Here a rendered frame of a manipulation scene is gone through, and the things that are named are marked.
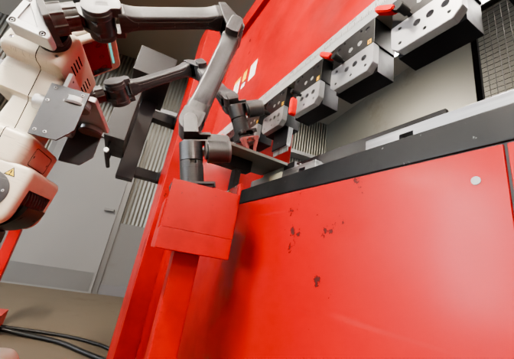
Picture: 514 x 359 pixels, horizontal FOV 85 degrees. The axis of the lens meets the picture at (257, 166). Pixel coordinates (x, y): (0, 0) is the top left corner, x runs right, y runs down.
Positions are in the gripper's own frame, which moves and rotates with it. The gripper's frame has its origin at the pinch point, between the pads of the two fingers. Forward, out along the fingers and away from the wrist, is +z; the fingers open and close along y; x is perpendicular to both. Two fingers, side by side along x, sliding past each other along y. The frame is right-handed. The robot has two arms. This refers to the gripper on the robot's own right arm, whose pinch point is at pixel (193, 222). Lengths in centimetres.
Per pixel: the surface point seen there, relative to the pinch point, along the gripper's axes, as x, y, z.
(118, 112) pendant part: 113, -23, -76
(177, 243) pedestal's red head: -4.9, -4.4, 4.5
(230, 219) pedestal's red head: -4.9, 7.6, 0.2
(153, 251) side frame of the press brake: 104, -3, 9
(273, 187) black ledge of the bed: -4.4, 19.7, -7.2
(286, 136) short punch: 17, 38, -30
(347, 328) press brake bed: -31.3, 15.7, 18.1
